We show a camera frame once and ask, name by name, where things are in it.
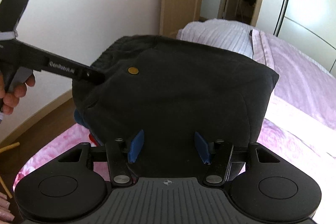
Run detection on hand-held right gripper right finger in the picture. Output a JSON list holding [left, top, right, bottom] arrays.
[[194, 132, 280, 186]]

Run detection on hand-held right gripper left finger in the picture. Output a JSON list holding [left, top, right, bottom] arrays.
[[58, 130, 145, 186]]

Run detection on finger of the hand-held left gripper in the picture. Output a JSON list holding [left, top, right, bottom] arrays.
[[75, 64, 107, 84]]

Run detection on black pants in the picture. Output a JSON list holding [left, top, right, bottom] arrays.
[[71, 34, 279, 177]]

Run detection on person's left hand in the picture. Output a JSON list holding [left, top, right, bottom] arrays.
[[2, 73, 36, 115]]

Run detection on red garment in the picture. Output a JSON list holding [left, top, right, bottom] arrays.
[[89, 133, 102, 146]]

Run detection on blue sweater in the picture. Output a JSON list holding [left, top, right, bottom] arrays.
[[74, 109, 90, 126]]

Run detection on wooden stick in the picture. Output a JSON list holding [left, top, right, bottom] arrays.
[[0, 175, 13, 199], [0, 142, 20, 153]]

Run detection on pink floral blanket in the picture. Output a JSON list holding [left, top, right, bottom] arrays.
[[13, 94, 336, 222]]

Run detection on lavender striped pillow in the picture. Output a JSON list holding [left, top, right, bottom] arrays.
[[176, 19, 256, 59]]

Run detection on pink pillow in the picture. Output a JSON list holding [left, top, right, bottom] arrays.
[[251, 28, 336, 130]]

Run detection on pink ribbed object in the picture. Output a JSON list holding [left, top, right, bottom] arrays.
[[0, 193, 15, 223]]

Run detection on white wardrobe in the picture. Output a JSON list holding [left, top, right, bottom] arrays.
[[273, 0, 336, 75]]

